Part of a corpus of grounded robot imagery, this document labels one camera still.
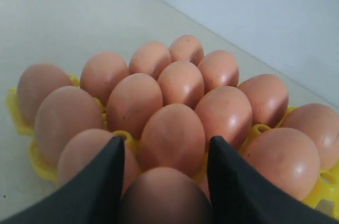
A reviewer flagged yellow plastic egg tray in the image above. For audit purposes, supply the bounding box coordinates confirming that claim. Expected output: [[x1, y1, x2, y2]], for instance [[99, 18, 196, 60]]
[[5, 74, 338, 220]]

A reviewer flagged brown egg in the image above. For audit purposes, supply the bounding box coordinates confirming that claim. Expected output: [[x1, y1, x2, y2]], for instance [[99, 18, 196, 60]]
[[198, 50, 239, 93], [281, 103, 338, 169], [238, 74, 289, 128], [198, 174, 210, 200], [169, 34, 204, 66], [157, 61, 204, 109], [138, 103, 206, 177], [34, 86, 103, 167], [80, 51, 129, 106], [242, 128, 320, 200], [57, 129, 140, 192], [195, 86, 253, 149], [129, 41, 172, 80], [16, 63, 73, 126], [106, 73, 163, 139], [117, 167, 214, 224]]

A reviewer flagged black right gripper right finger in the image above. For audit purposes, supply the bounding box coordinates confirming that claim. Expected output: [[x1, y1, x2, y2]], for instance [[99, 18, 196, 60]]
[[207, 136, 338, 224]]

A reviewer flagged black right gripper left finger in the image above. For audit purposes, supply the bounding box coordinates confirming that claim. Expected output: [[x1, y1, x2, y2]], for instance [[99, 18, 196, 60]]
[[2, 137, 125, 224]]

